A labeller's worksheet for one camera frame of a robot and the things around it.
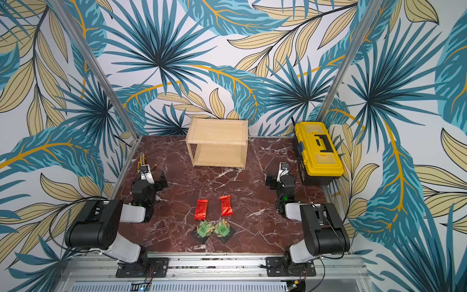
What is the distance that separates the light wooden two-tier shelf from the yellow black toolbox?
1.02 feet

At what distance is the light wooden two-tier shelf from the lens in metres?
0.92

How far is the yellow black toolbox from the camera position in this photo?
2.90ft
